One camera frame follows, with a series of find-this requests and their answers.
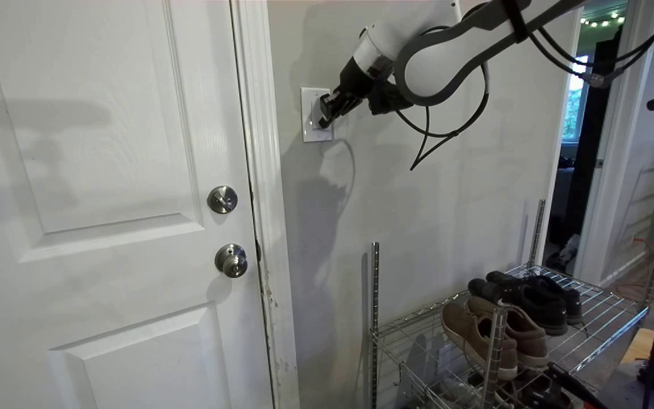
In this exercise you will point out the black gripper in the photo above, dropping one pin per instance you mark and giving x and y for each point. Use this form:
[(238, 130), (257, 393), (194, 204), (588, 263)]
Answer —
[(357, 80)]

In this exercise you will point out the white rocker light switch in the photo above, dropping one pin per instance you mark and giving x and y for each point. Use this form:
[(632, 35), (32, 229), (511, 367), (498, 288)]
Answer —
[(309, 128)]

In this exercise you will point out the silver deadbolt thumb turn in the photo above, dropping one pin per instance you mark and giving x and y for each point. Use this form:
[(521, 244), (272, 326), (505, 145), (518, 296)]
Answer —
[(224, 197)]

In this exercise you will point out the silver round door knob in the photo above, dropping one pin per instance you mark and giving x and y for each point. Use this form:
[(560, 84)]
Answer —
[(231, 259)]

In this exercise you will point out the white panelled door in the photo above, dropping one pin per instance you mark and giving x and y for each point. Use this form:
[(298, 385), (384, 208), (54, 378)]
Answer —
[(102, 227)]

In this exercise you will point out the brown suede shoe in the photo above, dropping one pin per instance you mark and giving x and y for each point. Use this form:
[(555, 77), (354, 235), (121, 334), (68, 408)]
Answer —
[(477, 342), (511, 326)]

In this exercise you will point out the black shoe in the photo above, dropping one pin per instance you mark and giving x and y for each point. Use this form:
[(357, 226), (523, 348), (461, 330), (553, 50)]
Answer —
[(550, 292), (528, 302)]

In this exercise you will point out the white doorway trim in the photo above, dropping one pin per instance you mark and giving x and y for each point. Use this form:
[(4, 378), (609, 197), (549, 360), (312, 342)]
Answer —
[(614, 172)]

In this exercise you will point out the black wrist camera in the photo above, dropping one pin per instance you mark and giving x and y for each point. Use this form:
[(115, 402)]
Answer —
[(390, 95)]

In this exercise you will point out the white door frame trim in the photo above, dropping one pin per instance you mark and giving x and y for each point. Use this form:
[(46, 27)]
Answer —
[(272, 188)]

